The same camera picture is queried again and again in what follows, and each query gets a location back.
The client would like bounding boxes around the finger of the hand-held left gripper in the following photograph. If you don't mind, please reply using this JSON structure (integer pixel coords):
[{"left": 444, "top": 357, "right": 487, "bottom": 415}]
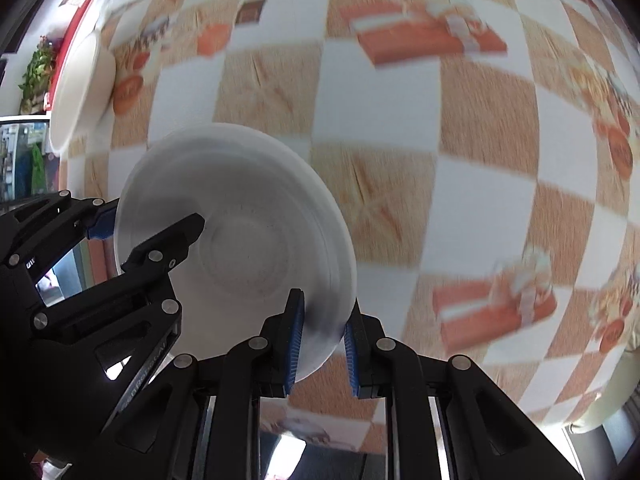
[
  {"left": 0, "top": 190, "right": 121, "bottom": 281},
  {"left": 30, "top": 212, "right": 206, "bottom": 361}
]

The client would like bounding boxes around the white plate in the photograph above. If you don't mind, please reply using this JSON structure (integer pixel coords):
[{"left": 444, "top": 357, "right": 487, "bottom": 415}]
[{"left": 48, "top": 30, "right": 117, "bottom": 153}]

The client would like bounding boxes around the green potted plant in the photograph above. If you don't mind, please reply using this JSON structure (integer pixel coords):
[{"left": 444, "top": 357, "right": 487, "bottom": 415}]
[{"left": 19, "top": 35, "right": 56, "bottom": 111}]

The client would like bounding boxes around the checkered printed tablecloth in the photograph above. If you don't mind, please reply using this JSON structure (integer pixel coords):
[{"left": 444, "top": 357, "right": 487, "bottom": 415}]
[{"left": 50, "top": 0, "right": 640, "bottom": 456}]

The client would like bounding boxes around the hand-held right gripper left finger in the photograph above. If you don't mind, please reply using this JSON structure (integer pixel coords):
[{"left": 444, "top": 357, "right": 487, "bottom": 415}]
[{"left": 85, "top": 288, "right": 306, "bottom": 480}]

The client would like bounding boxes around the cluttered shelf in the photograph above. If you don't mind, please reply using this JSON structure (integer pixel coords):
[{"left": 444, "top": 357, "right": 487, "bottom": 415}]
[{"left": 0, "top": 119, "right": 62, "bottom": 202}]

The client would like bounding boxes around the cream chair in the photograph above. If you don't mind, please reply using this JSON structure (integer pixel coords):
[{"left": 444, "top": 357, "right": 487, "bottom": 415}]
[{"left": 570, "top": 350, "right": 640, "bottom": 434}]

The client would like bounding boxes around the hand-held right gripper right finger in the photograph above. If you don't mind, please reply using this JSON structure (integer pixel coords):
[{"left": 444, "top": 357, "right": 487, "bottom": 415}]
[{"left": 343, "top": 300, "right": 587, "bottom": 480}]

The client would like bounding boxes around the white bowl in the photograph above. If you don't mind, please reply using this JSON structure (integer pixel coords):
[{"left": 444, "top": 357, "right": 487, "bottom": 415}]
[{"left": 114, "top": 122, "right": 359, "bottom": 382}]

